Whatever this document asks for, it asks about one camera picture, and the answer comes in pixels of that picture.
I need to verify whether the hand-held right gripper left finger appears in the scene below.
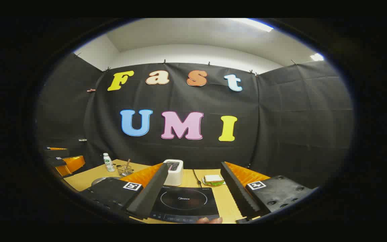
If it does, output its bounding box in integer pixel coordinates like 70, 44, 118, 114
79, 162, 169, 220

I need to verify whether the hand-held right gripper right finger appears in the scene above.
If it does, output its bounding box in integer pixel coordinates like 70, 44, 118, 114
220, 161, 315, 222

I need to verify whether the black power cable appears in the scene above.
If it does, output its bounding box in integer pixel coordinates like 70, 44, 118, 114
192, 169, 203, 188

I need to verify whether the white toaster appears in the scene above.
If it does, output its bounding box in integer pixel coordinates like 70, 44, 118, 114
163, 159, 184, 186

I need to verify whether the black induction cooktop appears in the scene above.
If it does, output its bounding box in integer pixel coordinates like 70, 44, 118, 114
148, 186, 220, 223

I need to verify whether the white bottle with green label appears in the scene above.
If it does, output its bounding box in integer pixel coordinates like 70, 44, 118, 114
103, 153, 116, 172

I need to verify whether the small white plate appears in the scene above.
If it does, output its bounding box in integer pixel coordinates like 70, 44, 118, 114
202, 176, 227, 187

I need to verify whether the wire basket holder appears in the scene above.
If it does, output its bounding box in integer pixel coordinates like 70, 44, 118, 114
117, 164, 133, 177

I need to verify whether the stainless steel pot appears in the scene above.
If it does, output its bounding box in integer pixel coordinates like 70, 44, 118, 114
91, 176, 122, 186

